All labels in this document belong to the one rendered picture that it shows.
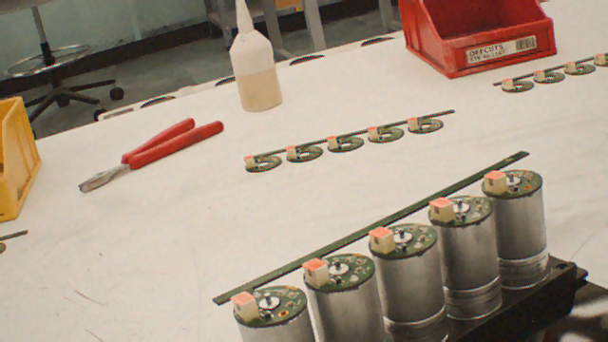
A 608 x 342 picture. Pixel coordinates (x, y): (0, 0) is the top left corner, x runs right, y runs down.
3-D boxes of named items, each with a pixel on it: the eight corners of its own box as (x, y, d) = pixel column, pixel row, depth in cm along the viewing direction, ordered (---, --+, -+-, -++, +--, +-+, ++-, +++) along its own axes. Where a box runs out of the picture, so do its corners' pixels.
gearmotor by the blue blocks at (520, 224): (562, 287, 35) (554, 176, 33) (522, 313, 34) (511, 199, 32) (522, 270, 37) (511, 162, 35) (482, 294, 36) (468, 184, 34)
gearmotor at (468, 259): (516, 316, 34) (504, 202, 32) (471, 345, 33) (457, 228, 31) (476, 298, 36) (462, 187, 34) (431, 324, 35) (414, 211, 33)
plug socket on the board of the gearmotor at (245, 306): (267, 313, 28) (262, 295, 28) (244, 323, 28) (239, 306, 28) (255, 304, 29) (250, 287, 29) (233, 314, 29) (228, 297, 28)
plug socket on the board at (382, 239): (402, 246, 31) (399, 229, 31) (383, 256, 31) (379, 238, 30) (389, 239, 32) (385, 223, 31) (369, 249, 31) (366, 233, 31)
